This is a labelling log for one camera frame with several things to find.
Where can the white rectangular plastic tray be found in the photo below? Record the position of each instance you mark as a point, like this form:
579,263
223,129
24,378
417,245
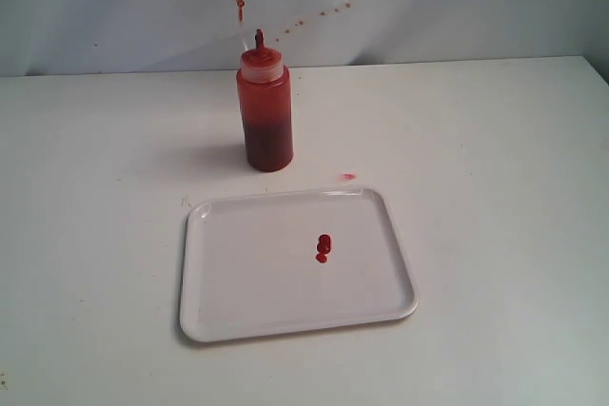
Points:
250,271

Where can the red ketchup blob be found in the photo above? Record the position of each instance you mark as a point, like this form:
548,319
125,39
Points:
323,247

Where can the red ketchup squeeze bottle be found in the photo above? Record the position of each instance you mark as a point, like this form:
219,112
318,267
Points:
264,92

